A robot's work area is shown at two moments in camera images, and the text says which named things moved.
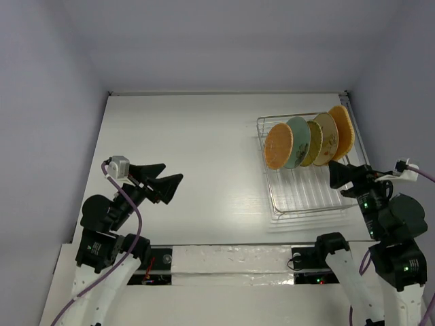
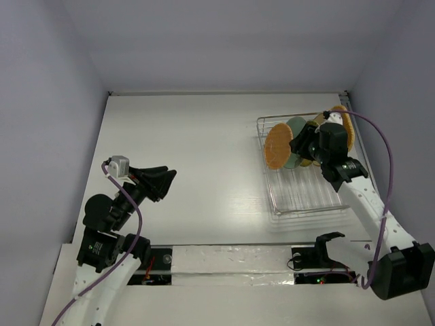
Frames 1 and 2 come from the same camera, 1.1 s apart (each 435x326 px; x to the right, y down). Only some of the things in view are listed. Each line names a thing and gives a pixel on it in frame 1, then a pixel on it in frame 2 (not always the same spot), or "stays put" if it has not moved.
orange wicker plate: [345, 131] stays put
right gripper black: [355, 181] -> [302, 142]
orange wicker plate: [279, 146] stays put
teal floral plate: [301, 142] stays put
